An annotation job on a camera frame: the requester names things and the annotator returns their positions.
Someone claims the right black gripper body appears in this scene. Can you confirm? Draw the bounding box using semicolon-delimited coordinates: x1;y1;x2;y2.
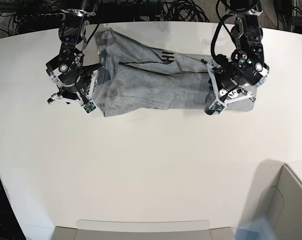
59;64;103;102

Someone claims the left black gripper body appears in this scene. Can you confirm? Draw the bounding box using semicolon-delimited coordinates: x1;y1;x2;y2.
207;63;251;100

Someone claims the grey T-shirt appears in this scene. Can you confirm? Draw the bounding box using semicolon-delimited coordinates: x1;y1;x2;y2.
95;28;254;118

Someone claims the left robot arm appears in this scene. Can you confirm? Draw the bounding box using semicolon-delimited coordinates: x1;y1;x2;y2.
201;0;269;115

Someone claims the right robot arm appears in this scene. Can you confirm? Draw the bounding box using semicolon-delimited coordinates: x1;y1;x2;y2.
46;0;103;104

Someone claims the black power strip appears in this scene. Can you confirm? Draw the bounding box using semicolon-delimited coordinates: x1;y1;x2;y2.
22;12;67;22

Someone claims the beige bin right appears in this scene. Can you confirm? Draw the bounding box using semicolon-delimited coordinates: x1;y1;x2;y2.
250;164;302;240

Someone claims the beige bin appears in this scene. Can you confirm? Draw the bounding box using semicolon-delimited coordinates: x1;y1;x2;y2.
51;219;236;240
250;164;302;240

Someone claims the beige bin front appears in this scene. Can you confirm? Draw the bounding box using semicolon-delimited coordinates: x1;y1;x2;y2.
51;219;236;240

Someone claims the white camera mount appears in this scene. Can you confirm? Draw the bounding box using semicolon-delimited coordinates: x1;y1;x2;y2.
200;58;256;114
47;70;99;114

